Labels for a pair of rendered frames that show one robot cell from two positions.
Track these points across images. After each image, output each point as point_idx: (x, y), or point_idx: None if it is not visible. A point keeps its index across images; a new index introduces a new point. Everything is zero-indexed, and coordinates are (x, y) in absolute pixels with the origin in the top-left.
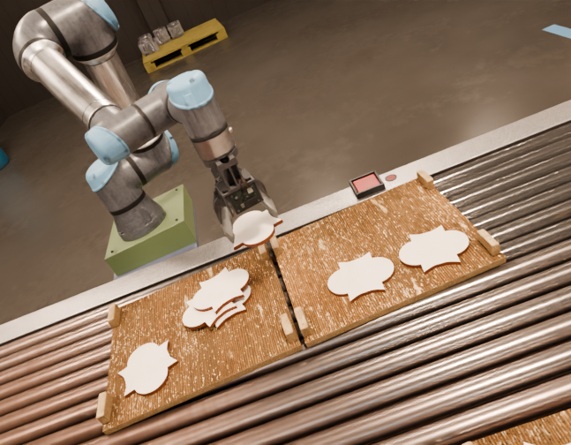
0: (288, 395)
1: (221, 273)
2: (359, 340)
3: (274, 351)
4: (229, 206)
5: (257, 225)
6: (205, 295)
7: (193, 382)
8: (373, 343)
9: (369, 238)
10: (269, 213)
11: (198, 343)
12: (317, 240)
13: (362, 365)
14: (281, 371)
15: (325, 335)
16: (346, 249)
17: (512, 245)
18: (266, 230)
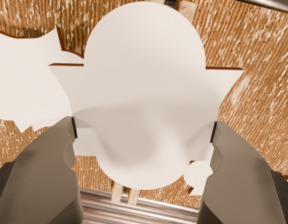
0: (95, 207)
1: (46, 42)
2: (168, 203)
3: (96, 187)
4: (66, 211)
5: (156, 127)
6: (8, 78)
7: None
8: (175, 211)
9: (287, 134)
10: (213, 134)
11: (6, 129)
12: (243, 75)
13: (156, 218)
14: (97, 191)
15: (146, 198)
16: (251, 128)
17: None
18: (167, 167)
